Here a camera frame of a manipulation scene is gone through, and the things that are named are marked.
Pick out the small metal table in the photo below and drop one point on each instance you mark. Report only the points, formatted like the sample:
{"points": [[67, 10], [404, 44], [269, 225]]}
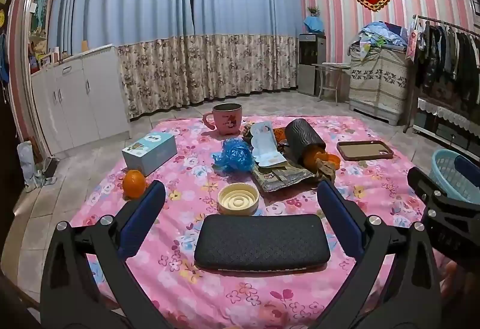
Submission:
{"points": [[333, 67]]}

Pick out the metal clothes rack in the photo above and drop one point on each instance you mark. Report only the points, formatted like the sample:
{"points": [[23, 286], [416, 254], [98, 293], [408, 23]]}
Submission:
{"points": [[408, 103]]}

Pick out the small potted plant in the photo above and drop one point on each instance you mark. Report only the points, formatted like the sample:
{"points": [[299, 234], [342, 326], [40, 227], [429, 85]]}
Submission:
{"points": [[313, 11]]}

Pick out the pile of clothes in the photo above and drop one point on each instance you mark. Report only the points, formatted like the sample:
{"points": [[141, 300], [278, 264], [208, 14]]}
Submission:
{"points": [[382, 34]]}

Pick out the row of hanging clothes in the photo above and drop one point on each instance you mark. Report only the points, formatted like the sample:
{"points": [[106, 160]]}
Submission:
{"points": [[450, 58]]}

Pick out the lace-trimmed low shelf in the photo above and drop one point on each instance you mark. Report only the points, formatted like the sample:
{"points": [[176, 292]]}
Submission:
{"points": [[446, 126]]}

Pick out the brown snack packet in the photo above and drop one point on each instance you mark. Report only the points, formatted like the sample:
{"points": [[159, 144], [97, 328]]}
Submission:
{"points": [[281, 178]]}

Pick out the colourful wall poster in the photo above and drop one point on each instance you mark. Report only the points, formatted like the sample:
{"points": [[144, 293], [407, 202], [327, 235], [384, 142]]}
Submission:
{"points": [[41, 6]]}

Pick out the white cabinet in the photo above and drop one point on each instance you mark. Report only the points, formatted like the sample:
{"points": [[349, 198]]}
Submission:
{"points": [[75, 96]]}

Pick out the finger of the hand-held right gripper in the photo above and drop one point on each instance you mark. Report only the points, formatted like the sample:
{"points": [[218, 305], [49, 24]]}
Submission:
{"points": [[468, 178], [423, 186]]}

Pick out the patterned cloth covered cabinet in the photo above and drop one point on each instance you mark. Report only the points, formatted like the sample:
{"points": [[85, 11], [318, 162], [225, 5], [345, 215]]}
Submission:
{"points": [[378, 85]]}

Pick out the blue plastic bag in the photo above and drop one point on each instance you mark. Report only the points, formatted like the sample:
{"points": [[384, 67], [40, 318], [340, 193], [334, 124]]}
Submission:
{"points": [[234, 156]]}

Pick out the cream round lid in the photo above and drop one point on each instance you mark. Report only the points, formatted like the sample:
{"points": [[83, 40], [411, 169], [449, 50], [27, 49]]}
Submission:
{"points": [[238, 199]]}

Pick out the blue cloth bundle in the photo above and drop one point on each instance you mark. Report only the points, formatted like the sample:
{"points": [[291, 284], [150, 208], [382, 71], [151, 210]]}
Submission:
{"points": [[314, 24]]}

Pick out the grey water dispenser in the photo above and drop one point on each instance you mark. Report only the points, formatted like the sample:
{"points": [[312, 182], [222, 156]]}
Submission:
{"points": [[311, 66]]}

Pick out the pink floral blanket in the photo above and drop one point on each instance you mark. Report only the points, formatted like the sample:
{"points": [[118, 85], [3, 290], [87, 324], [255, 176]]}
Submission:
{"points": [[180, 171]]}

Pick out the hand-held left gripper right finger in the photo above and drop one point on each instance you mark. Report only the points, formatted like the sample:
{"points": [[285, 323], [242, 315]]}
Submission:
{"points": [[339, 216]]}

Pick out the pink hanging bag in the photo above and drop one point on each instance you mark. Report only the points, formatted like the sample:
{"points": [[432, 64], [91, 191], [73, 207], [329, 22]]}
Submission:
{"points": [[411, 41]]}

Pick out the light blue tissue box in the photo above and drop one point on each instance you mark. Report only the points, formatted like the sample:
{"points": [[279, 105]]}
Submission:
{"points": [[150, 156]]}

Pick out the grey plastic bag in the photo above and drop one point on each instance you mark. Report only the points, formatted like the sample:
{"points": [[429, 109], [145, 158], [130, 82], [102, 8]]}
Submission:
{"points": [[26, 163]]}

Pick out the white paper packaging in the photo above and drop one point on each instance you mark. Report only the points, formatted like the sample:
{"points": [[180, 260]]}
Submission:
{"points": [[264, 145]]}

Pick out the blue floral curtain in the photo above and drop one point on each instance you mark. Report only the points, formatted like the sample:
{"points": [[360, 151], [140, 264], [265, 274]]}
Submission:
{"points": [[243, 13], [123, 13]]}

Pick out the orange patterned wrapper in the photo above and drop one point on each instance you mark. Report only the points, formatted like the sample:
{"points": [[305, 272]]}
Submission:
{"points": [[279, 134]]}

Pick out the small photo frame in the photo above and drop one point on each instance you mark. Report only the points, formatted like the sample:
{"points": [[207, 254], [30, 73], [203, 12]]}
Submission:
{"points": [[45, 60]]}

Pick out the orange plastic wrapper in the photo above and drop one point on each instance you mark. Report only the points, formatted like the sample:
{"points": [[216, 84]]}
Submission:
{"points": [[313, 160]]}

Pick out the black textured case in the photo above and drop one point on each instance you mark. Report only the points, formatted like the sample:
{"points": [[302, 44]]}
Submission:
{"points": [[262, 242]]}

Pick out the black ribbed cylinder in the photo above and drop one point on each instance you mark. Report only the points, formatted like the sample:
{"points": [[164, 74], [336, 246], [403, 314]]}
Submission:
{"points": [[302, 139]]}

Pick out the pink mug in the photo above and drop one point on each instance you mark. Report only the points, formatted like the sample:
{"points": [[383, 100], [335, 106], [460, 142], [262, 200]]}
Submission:
{"points": [[228, 122]]}

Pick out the brown phone case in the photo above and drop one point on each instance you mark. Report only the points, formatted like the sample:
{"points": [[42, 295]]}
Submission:
{"points": [[365, 150]]}

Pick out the light blue plastic basket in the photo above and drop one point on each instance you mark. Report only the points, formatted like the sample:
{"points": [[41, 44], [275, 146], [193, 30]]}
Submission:
{"points": [[444, 171]]}

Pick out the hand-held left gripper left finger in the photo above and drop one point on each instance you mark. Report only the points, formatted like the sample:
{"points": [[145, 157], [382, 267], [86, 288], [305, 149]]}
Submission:
{"points": [[144, 216]]}

